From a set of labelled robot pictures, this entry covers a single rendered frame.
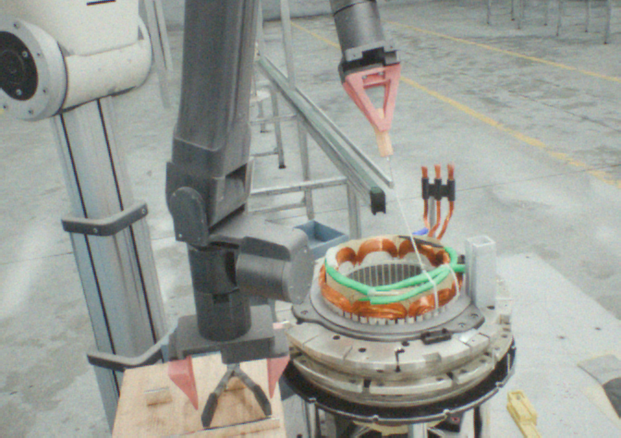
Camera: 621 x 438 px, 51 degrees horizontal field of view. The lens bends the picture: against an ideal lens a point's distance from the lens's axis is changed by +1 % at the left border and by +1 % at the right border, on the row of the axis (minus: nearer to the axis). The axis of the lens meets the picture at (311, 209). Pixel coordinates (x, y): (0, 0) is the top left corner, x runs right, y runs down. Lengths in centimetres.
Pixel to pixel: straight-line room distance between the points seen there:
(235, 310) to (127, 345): 52
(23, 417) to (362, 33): 228
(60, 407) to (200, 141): 227
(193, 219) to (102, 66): 44
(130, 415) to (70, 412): 194
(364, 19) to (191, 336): 42
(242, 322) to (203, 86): 25
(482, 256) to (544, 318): 64
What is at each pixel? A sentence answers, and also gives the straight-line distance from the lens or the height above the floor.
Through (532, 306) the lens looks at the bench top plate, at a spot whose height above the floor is 78.
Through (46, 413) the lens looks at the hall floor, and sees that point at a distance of 278.
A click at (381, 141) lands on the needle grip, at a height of 131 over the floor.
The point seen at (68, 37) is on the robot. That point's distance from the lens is 96.
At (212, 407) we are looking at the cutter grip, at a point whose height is 109.
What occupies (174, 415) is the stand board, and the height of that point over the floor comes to 107.
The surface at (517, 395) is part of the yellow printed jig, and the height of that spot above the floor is 80.
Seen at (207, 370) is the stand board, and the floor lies 107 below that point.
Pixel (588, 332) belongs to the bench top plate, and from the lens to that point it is 143.
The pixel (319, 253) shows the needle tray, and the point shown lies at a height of 105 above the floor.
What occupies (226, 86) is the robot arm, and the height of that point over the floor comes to 144.
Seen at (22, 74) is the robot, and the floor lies 142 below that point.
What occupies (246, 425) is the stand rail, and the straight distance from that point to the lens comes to 73.
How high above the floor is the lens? 154
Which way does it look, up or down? 22 degrees down
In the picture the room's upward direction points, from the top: 6 degrees counter-clockwise
